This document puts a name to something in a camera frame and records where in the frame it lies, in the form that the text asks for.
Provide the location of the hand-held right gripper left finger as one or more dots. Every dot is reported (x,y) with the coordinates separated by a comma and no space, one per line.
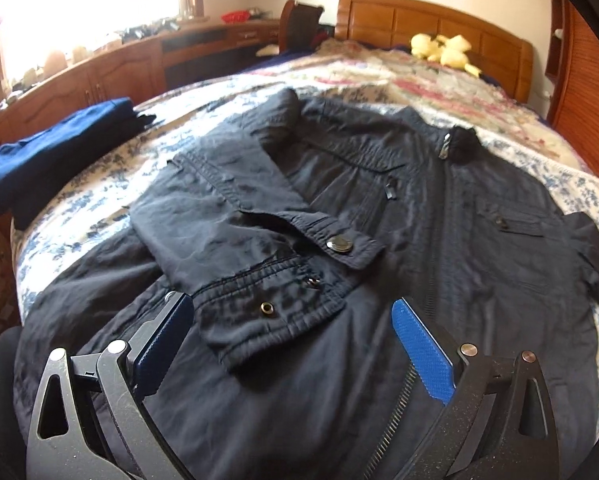
(160,345)

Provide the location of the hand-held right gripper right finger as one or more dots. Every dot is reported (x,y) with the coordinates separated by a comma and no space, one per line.
(424,347)

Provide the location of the dark navy jacket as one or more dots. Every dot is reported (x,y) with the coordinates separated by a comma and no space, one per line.
(339,240)

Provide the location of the blue floral white bedsheet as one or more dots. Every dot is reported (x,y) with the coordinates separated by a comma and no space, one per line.
(104,195)

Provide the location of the folded blue garment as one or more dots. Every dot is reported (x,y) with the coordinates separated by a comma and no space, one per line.
(59,152)

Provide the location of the pink floral blanket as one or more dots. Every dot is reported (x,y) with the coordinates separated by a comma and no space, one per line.
(429,85)

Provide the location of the wooden desk cabinet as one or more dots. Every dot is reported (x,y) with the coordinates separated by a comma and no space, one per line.
(94,80)

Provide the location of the yellow plush toy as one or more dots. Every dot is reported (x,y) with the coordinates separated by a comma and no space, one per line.
(447,49)

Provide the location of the wooden slatted wardrobe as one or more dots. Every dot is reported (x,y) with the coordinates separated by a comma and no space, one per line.
(587,95)

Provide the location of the wooden bed headboard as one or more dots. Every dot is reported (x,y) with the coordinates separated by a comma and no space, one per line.
(429,25)

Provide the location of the red bowl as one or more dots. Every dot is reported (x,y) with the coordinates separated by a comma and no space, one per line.
(235,17)

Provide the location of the dark wooden chair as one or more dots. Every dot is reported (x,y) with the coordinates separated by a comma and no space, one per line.
(299,22)

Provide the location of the window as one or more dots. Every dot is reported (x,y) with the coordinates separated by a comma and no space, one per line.
(79,5)

